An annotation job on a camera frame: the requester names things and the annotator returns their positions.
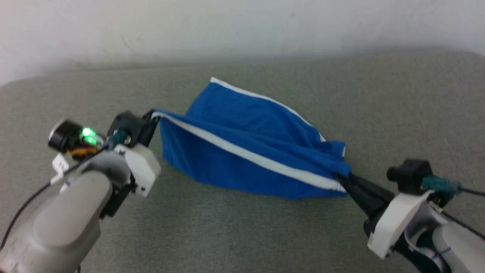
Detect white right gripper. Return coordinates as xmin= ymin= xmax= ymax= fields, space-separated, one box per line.
xmin=333 ymin=172 xmax=437 ymax=260

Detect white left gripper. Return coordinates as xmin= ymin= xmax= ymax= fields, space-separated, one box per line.
xmin=113 ymin=110 xmax=162 ymax=199

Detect blue shorts with white stripes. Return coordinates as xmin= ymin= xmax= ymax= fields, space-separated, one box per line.
xmin=153 ymin=77 xmax=352 ymax=200

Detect black left cylindrical motor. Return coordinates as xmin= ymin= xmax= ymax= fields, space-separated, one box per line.
xmin=48 ymin=119 xmax=105 ymax=153

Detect grey fabric sofa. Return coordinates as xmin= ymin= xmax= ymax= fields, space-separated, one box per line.
xmin=0 ymin=49 xmax=485 ymax=273

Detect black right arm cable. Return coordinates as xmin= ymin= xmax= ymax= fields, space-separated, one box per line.
xmin=421 ymin=175 xmax=485 ymax=241

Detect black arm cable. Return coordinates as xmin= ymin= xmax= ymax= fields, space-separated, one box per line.
xmin=421 ymin=175 xmax=485 ymax=241
xmin=0 ymin=142 xmax=114 ymax=251

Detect white cable label tag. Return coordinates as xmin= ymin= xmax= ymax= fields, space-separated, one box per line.
xmin=52 ymin=153 xmax=70 ymax=185

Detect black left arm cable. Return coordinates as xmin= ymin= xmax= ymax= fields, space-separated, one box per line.
xmin=0 ymin=142 xmax=114 ymax=251

